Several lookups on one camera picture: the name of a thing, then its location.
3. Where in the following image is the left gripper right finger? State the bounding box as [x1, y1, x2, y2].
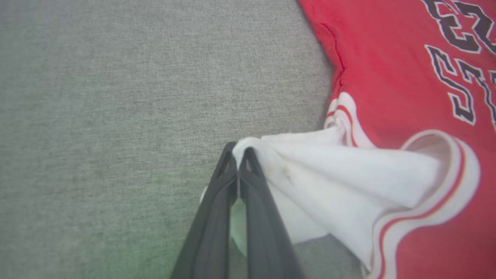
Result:
[239, 146, 305, 279]

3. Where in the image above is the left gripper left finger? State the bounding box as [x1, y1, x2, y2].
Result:
[170, 141, 238, 279]

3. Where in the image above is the red basketball jersey white lining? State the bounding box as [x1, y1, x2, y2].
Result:
[200, 0, 496, 279]

